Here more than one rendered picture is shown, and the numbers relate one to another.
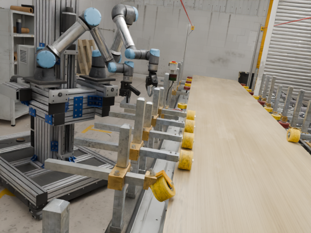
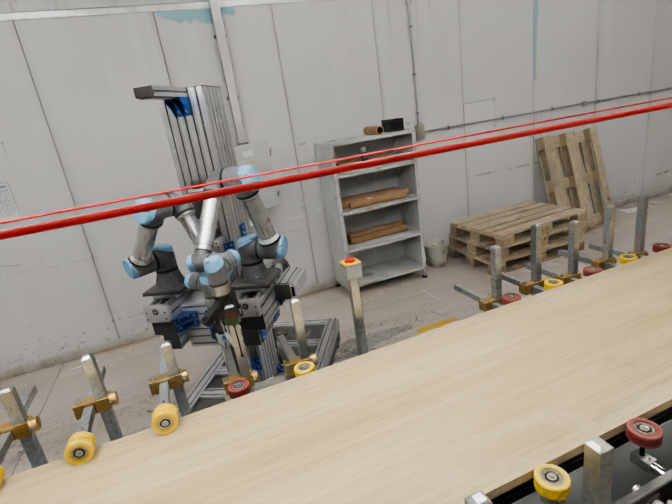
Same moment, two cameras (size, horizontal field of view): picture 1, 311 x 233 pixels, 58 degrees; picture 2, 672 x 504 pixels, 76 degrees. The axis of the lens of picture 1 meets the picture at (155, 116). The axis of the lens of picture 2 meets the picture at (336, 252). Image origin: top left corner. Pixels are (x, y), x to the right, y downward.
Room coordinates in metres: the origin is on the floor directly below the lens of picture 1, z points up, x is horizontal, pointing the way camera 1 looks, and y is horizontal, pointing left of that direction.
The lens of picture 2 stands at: (1.91, -1.58, 1.80)
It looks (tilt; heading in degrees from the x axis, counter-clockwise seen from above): 18 degrees down; 64
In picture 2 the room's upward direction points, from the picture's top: 8 degrees counter-clockwise
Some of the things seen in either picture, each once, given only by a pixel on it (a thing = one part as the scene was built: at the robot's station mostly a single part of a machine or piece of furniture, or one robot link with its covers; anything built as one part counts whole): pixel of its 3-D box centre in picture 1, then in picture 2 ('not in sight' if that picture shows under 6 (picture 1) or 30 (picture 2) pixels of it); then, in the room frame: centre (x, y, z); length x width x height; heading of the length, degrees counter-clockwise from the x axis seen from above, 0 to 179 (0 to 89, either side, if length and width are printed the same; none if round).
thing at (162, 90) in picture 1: (158, 120); (181, 397); (1.93, -0.02, 0.86); 0.03 x 0.03 x 0.48; 83
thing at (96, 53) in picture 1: (99, 57); (250, 247); (2.45, 0.54, 1.21); 0.13 x 0.12 x 0.14; 137
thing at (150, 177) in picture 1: (158, 182); not in sight; (0.88, -0.04, 0.95); 0.10 x 0.04 x 0.10; 83
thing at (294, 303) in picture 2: (166, 102); (303, 350); (2.42, -0.08, 0.89); 0.03 x 0.03 x 0.48; 83
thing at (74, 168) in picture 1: (94, 172); not in sight; (0.90, 0.19, 0.95); 0.36 x 0.03 x 0.03; 83
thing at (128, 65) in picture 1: (128, 68); (209, 284); (2.17, 0.25, 1.18); 0.09 x 0.08 x 0.11; 114
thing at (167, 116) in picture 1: (151, 114); (233, 373); (2.14, 0.03, 0.84); 0.43 x 0.03 x 0.04; 83
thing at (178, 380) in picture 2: (158, 109); (169, 380); (1.90, -0.02, 0.95); 0.13 x 0.06 x 0.05; 173
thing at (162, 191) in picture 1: (163, 187); not in sight; (0.87, -0.06, 0.93); 0.09 x 0.08 x 0.09; 83
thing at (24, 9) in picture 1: (21, 9); (373, 130); (4.29, 2.11, 1.59); 0.30 x 0.08 x 0.08; 83
